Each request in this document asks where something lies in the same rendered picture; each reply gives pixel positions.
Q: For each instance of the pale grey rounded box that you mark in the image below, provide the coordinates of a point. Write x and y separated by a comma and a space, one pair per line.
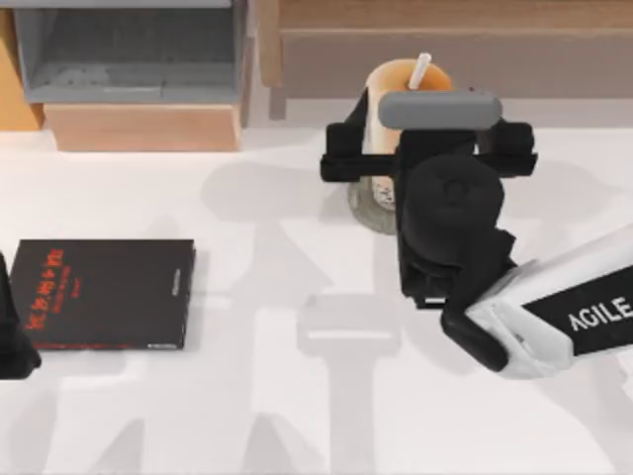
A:
440, 110

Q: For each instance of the orange drink cup with straw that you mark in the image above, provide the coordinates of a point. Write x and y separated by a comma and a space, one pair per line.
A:
386, 114

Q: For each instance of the wooden open shelf unit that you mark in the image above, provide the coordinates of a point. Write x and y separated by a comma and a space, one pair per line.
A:
519, 44

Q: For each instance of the pale wooden drawer front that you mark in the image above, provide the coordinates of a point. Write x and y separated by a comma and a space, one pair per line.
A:
141, 126

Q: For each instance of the grey pierced drawer inside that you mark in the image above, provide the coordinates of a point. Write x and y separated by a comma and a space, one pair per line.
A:
133, 49

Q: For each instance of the black book with red lettering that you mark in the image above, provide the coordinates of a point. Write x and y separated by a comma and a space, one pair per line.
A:
104, 294

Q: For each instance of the orange wooden cupboard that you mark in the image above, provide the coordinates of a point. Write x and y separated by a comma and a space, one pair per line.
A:
11, 74

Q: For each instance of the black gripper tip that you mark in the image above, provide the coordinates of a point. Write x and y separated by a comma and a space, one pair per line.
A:
14, 341

